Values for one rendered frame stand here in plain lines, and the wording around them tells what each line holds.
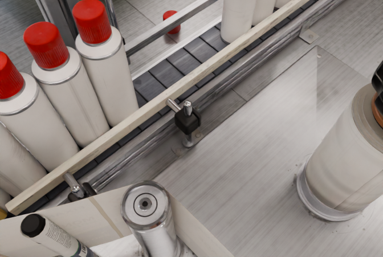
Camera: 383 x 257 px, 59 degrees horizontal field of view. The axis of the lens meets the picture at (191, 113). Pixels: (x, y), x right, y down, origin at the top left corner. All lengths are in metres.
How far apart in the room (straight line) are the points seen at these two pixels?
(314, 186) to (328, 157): 0.06
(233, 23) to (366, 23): 0.32
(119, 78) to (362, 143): 0.27
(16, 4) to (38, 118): 0.48
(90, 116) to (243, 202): 0.22
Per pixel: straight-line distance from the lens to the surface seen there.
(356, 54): 0.72
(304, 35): 0.72
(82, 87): 0.40
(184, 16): 0.53
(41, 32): 0.36
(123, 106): 0.46
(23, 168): 0.44
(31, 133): 0.40
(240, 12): 0.55
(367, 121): 0.33
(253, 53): 0.60
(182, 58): 0.58
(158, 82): 0.55
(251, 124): 0.51
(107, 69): 0.40
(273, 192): 0.47
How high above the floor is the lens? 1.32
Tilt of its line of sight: 58 degrees down
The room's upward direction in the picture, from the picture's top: straight up
